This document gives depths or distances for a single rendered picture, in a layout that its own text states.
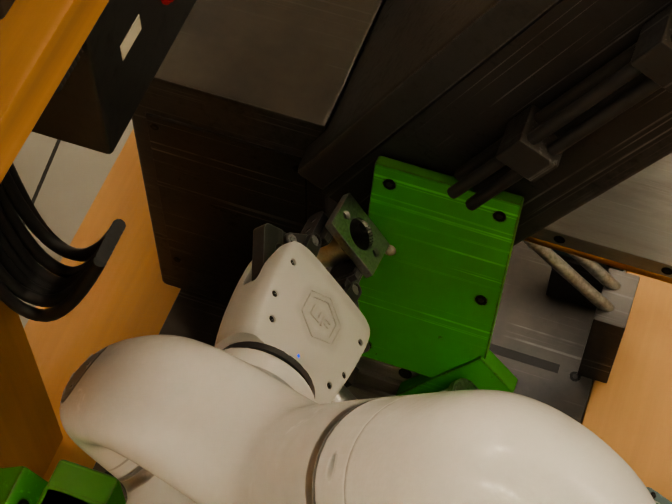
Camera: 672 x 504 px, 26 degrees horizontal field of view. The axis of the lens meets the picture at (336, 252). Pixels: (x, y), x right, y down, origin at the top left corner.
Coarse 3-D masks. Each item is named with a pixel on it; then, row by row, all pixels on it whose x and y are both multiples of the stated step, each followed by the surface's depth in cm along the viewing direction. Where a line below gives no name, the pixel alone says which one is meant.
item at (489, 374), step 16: (464, 368) 120; (480, 368) 120; (496, 368) 120; (400, 384) 126; (416, 384) 124; (432, 384) 123; (448, 384) 122; (480, 384) 121; (496, 384) 120; (512, 384) 120
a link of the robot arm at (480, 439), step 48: (336, 432) 70; (384, 432) 65; (432, 432) 61; (480, 432) 60; (528, 432) 59; (576, 432) 60; (336, 480) 67; (384, 480) 63; (432, 480) 60; (480, 480) 59; (528, 480) 58; (576, 480) 58; (624, 480) 59
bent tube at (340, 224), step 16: (336, 208) 111; (352, 208) 112; (336, 224) 110; (352, 224) 113; (368, 224) 113; (336, 240) 111; (352, 240) 111; (368, 240) 113; (384, 240) 114; (320, 256) 113; (336, 256) 112; (352, 256) 111; (368, 256) 112; (368, 272) 111; (336, 400) 124
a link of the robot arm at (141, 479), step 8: (136, 472) 91; (144, 472) 91; (120, 480) 93; (128, 480) 92; (136, 480) 92; (144, 480) 91; (152, 480) 91; (160, 480) 90; (128, 488) 93; (136, 488) 92; (144, 488) 91; (152, 488) 90; (160, 488) 90; (168, 488) 90; (128, 496) 92; (136, 496) 91; (144, 496) 90; (152, 496) 90; (160, 496) 89; (168, 496) 89; (176, 496) 89; (184, 496) 89
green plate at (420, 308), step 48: (384, 192) 111; (432, 192) 110; (432, 240) 113; (480, 240) 111; (384, 288) 118; (432, 288) 116; (480, 288) 114; (384, 336) 121; (432, 336) 119; (480, 336) 118
